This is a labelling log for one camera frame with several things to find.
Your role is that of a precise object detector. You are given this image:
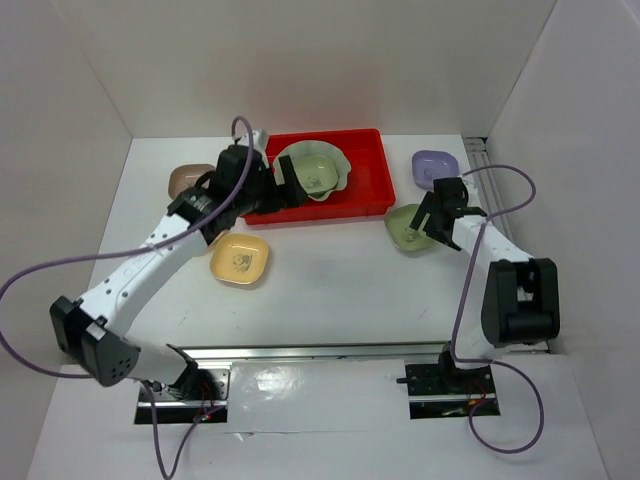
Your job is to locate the red plastic bin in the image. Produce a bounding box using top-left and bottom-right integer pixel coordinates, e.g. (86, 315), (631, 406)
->
(244, 129), (396, 226)

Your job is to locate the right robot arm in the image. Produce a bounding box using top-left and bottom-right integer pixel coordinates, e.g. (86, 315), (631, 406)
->
(410, 177), (560, 394)

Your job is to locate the green square panda plate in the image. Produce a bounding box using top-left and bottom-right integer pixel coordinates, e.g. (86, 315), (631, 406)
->
(292, 155), (339, 198)

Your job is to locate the yellow square panda plate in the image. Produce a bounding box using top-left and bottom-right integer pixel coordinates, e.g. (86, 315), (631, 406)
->
(209, 233), (270, 289)

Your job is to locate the aluminium mounting rail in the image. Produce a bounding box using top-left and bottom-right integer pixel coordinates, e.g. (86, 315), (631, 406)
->
(183, 342), (444, 362)

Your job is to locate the large green scalloped bowl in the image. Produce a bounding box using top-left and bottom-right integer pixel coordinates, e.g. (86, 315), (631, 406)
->
(272, 140), (352, 202)

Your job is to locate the purple square panda plate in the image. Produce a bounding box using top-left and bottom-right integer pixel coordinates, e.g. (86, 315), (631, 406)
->
(411, 150), (460, 190)

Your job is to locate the pink square panda plate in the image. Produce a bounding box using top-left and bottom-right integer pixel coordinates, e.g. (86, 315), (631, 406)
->
(168, 164), (215, 199)

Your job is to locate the green square plate upper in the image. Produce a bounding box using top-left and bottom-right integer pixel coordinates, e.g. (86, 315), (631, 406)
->
(384, 204), (436, 255)

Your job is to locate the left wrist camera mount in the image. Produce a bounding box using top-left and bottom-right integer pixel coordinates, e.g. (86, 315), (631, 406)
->
(247, 129), (269, 151)

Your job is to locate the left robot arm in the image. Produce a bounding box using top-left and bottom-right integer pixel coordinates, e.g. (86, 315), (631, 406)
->
(50, 144), (307, 399)

